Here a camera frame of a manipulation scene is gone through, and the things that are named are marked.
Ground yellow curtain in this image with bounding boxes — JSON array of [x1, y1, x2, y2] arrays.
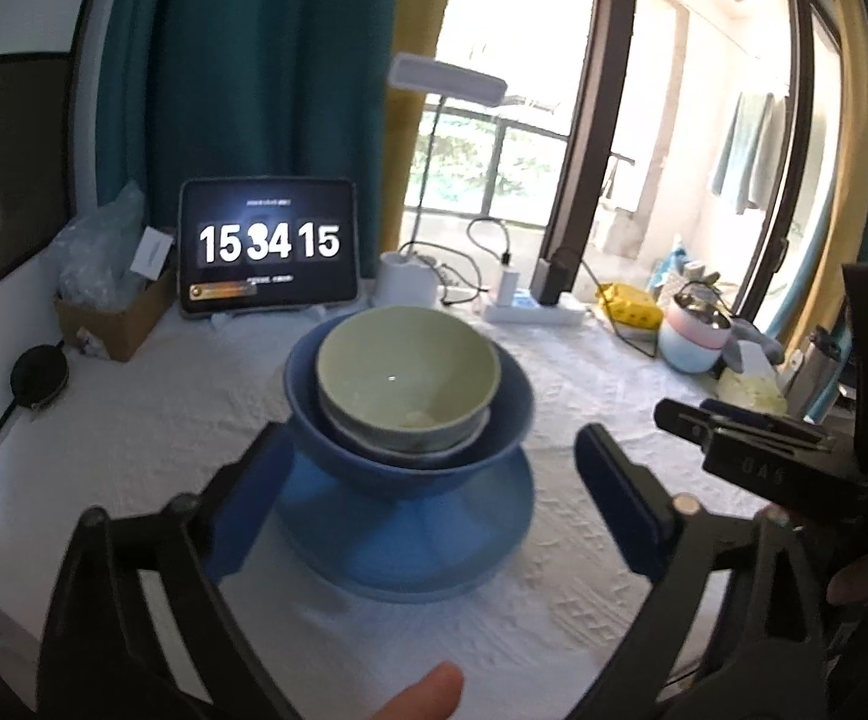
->
[[378, 0, 467, 257], [786, 0, 868, 355]]

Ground yellow curtain right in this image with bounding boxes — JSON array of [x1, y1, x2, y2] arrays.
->
[[786, 0, 868, 355]]

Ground black power adapter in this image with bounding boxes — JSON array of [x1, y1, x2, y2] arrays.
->
[[528, 259, 569, 307]]

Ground white phone charger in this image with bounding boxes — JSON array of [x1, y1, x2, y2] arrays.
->
[[494, 250, 519, 307]]

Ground yellow tissue box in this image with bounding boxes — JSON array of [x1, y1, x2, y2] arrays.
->
[[716, 340, 787, 416]]

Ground steel thermos bottle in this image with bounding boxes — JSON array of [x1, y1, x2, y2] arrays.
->
[[784, 325, 841, 419]]

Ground person's left hand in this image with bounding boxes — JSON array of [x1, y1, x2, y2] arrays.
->
[[372, 661, 465, 720]]

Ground dark blue bowl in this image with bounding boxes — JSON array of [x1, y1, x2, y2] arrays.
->
[[283, 319, 535, 499]]

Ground white lamp base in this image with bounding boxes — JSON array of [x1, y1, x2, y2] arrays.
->
[[372, 252, 441, 309]]

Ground person's hand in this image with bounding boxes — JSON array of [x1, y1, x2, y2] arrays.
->
[[827, 556, 868, 606]]

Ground tablet showing clock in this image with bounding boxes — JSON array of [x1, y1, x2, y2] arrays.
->
[[177, 177, 359, 317]]

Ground pink speckled bowl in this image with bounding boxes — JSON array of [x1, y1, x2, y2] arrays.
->
[[324, 408, 491, 466]]

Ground small white box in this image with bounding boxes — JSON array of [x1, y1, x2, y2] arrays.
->
[[130, 226, 173, 281]]

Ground grey cloth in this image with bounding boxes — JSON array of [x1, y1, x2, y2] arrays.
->
[[720, 317, 784, 372]]

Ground hanging teal towel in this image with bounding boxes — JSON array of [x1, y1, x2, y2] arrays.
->
[[711, 91, 787, 215]]

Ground white power strip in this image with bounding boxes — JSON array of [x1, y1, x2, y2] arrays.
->
[[481, 291, 589, 327]]

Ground black round puck device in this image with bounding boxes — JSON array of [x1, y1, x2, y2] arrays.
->
[[9, 344, 70, 411]]

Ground teal curtain left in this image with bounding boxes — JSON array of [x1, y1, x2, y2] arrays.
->
[[95, 0, 397, 275]]

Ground clear plastic bag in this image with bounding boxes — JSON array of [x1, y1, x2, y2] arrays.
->
[[45, 181, 146, 312]]

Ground white desk lamp head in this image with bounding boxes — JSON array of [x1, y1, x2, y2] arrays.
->
[[387, 52, 507, 107]]

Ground pink and blue stacked bowls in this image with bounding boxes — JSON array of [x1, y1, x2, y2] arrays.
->
[[659, 293, 732, 374]]

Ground light blue plate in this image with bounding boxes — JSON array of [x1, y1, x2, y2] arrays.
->
[[274, 452, 535, 603]]

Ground yellow curtain left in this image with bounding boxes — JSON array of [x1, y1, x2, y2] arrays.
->
[[378, 0, 467, 257]]

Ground white knit tablecloth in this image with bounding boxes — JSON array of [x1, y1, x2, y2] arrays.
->
[[0, 284, 758, 718]]

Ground cardboard box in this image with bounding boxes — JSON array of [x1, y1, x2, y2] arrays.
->
[[53, 268, 177, 362]]

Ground yellow snack bag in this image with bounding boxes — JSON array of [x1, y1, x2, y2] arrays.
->
[[598, 283, 663, 332]]

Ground cream bowl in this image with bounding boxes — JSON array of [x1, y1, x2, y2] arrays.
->
[[315, 305, 501, 433]]

